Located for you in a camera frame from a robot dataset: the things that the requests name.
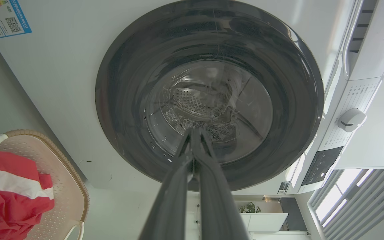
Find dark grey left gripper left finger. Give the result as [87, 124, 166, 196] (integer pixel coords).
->
[139, 128, 194, 240]

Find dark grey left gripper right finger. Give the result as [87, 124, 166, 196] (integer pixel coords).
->
[193, 128, 249, 240]

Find beige perforated laundry basket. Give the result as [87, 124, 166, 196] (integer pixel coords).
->
[0, 130, 90, 240]

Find green potted plant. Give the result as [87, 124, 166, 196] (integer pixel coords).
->
[239, 202, 261, 214]

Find white cabinet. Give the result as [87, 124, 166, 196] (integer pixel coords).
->
[240, 213, 289, 232]

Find dark round washing machine door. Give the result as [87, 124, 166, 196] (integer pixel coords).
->
[95, 0, 325, 192]

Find black control display panel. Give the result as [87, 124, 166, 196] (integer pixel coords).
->
[301, 146, 344, 186]

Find window with grey blinds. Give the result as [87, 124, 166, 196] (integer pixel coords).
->
[309, 168, 384, 240]

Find white round control knob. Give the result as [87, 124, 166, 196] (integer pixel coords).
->
[337, 108, 367, 133]

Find red garment with white stripe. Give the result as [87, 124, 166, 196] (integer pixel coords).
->
[0, 151, 55, 240]

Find white Hisense washing machine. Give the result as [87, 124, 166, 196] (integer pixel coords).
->
[0, 0, 384, 196]

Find white detergent drawer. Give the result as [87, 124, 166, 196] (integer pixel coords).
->
[342, 0, 384, 81]

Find blue energy label sticker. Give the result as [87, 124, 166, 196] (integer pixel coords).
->
[0, 0, 32, 39]

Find dark wall panel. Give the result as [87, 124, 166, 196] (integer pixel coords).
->
[280, 197, 308, 232]

